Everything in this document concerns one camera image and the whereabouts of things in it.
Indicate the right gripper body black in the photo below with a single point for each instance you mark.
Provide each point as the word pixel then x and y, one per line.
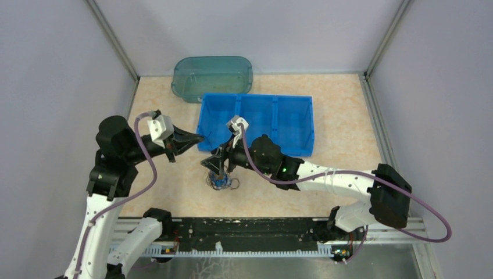
pixel 238 155

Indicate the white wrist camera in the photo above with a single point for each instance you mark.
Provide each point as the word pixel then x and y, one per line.
pixel 160 128
pixel 236 124

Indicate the blue three-compartment bin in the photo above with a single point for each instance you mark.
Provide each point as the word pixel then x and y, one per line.
pixel 287 120

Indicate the white cable duct strip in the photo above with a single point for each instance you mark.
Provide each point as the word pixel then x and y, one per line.
pixel 158 251

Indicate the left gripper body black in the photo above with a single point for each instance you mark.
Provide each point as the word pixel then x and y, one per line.
pixel 168 146

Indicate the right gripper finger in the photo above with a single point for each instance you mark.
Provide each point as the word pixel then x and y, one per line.
pixel 219 153
pixel 215 164

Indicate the teal transparent plastic tub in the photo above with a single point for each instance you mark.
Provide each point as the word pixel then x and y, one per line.
pixel 195 76

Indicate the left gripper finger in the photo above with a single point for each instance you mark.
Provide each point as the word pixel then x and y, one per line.
pixel 182 135
pixel 183 143

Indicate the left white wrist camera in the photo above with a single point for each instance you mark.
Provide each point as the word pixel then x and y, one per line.
pixel 160 128

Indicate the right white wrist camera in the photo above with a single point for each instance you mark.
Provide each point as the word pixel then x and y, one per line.
pixel 236 124

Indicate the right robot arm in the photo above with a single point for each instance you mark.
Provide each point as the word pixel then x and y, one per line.
pixel 382 195

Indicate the aluminium frame rail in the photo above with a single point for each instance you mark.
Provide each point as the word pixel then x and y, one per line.
pixel 301 229

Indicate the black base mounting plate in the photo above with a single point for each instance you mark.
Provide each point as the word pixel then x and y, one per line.
pixel 255 244

